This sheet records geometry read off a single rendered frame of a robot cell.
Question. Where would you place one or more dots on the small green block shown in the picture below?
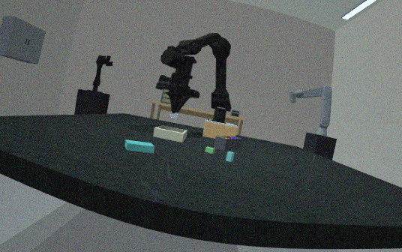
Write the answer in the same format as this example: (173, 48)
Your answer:
(210, 150)

